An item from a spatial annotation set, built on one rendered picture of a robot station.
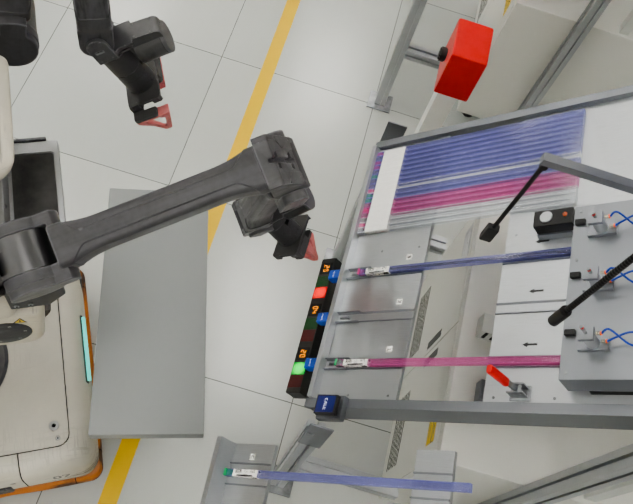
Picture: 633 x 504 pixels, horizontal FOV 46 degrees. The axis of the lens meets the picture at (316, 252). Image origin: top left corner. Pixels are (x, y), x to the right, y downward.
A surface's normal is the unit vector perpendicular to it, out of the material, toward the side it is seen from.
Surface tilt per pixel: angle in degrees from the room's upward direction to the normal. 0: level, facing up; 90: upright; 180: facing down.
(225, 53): 0
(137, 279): 0
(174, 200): 25
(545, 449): 0
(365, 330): 45
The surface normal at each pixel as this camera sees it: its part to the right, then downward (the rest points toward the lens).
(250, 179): -0.01, -0.05
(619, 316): -0.56, -0.52
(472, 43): 0.17, -0.44
